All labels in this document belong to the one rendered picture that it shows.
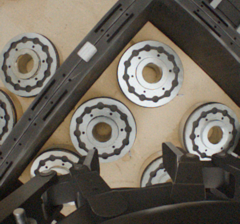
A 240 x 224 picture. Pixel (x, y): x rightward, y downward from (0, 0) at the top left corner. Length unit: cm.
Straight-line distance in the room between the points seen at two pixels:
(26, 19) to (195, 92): 32
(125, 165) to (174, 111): 13
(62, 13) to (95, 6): 6
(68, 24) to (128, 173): 28
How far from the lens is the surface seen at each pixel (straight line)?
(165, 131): 33
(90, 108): 29
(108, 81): 31
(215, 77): 34
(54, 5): 36
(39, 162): 33
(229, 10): 41
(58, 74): 22
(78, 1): 35
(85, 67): 21
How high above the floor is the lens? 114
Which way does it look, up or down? 86 degrees down
